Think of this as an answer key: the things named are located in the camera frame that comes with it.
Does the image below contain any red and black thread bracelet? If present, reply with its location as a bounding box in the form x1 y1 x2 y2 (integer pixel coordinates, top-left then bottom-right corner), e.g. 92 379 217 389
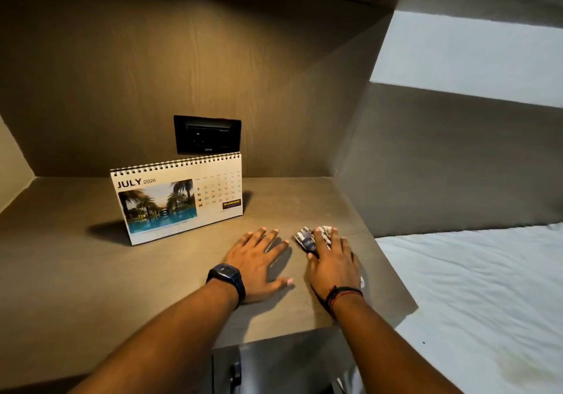
325 285 364 318

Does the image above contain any person's right forearm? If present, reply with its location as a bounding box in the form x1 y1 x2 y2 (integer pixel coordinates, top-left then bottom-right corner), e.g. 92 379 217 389
332 292 462 394

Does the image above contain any person's right hand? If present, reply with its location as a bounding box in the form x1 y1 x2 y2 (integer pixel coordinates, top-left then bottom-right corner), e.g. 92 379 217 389
306 226 364 315

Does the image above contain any black wrist watch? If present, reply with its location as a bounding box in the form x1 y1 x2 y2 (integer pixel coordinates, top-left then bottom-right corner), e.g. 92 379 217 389
205 263 247 310

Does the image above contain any spiral desk calendar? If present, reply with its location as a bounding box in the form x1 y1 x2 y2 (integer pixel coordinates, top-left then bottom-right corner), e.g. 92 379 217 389
109 153 244 246

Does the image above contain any white bed sheet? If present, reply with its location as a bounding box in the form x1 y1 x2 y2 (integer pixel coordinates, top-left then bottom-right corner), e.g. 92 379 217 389
336 222 563 394

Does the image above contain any person's left forearm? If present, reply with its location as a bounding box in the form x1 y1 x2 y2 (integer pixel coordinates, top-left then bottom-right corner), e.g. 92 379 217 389
68 280 240 394

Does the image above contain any black wall socket panel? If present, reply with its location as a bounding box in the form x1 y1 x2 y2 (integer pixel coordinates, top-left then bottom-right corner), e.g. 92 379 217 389
173 115 243 156

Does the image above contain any black cabinet handle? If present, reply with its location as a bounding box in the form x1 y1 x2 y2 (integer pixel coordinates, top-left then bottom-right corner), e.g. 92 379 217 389
228 360 243 394

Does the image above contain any printed paper wrapper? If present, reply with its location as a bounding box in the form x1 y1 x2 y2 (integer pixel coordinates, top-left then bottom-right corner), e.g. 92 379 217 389
293 225 366 289

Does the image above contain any person's left hand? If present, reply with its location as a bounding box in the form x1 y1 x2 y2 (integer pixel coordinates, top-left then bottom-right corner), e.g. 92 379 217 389
223 227 294 305

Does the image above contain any grey cabinet door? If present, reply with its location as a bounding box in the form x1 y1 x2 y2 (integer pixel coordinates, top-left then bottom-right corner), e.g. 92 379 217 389
211 334 352 394

